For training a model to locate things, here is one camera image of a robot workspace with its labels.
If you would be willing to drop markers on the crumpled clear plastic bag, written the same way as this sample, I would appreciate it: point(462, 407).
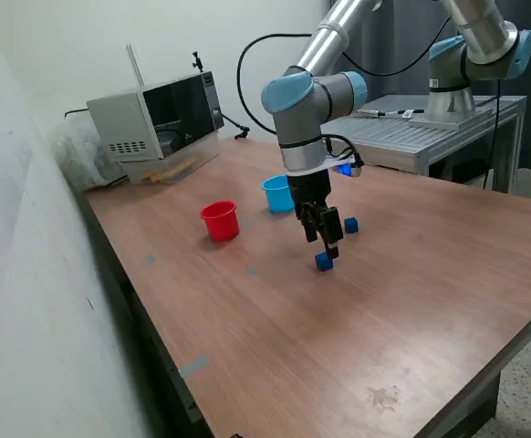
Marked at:
point(78, 159)

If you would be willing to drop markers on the thin white rod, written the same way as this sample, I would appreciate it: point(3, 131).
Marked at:
point(135, 66)

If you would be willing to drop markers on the aluminium profile platform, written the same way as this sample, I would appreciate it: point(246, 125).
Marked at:
point(411, 137)

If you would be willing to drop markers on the small blue cube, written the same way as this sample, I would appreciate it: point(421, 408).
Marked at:
point(322, 263)
point(351, 225)

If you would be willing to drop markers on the black gooseneck clamp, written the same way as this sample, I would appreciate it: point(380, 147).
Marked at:
point(240, 130)

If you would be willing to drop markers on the blue plastic cup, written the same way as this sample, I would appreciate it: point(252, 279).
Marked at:
point(274, 197)

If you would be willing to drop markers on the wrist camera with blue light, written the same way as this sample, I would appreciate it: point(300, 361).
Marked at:
point(347, 169)

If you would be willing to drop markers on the aluminium robot mounting plate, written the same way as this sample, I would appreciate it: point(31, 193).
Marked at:
point(482, 114)

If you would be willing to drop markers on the red plastic cup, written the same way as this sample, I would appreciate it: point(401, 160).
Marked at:
point(220, 226)

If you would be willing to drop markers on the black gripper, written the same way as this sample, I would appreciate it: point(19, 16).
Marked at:
point(310, 191)

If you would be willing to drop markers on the light wooden plank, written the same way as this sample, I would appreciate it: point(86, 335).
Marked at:
point(169, 172)

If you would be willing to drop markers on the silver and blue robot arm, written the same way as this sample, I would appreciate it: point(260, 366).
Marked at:
point(334, 96)

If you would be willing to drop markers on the long grey-blue tape piece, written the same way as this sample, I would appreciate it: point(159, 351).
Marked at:
point(193, 367)

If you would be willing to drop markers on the white warning tag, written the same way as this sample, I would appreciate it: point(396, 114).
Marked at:
point(412, 112)

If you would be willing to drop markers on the small black camera mount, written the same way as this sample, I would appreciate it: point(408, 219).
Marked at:
point(197, 61)

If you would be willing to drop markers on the silver microwave oven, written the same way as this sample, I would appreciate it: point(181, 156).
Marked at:
point(119, 123)

